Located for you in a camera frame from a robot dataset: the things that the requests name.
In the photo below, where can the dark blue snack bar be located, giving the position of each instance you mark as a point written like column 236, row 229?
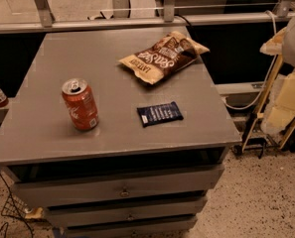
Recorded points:
column 159, row 114

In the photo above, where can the black wire basket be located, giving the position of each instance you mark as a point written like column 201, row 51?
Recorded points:
column 11, row 210

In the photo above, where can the brown chips bag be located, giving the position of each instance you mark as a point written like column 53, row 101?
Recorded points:
column 170, row 54

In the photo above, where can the red coke can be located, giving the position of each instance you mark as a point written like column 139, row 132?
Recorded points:
column 80, row 103

